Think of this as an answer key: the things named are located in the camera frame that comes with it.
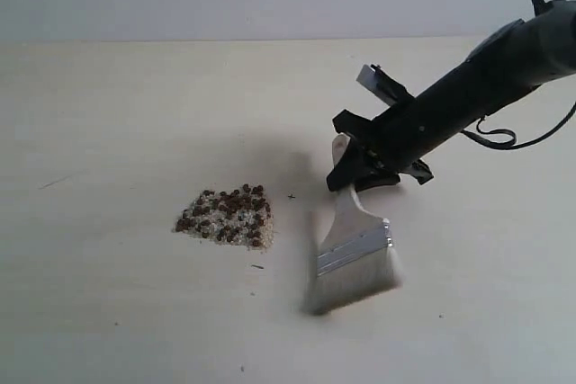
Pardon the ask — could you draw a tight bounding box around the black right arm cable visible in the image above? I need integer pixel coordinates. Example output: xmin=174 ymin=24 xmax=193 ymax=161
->
xmin=461 ymin=98 xmax=576 ymax=151

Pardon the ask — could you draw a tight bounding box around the wooden paint brush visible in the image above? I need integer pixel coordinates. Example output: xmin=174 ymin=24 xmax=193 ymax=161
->
xmin=301 ymin=133 xmax=403 ymax=316

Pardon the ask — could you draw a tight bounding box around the brown beans and grain pile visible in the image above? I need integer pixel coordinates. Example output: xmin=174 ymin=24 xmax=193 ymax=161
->
xmin=173 ymin=183 xmax=274 ymax=250

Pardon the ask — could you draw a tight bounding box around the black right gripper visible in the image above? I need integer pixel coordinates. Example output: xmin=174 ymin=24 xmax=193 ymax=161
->
xmin=326 ymin=110 xmax=433 ymax=192

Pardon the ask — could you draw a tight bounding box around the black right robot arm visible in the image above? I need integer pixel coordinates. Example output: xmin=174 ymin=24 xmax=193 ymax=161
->
xmin=327 ymin=0 xmax=575 ymax=192

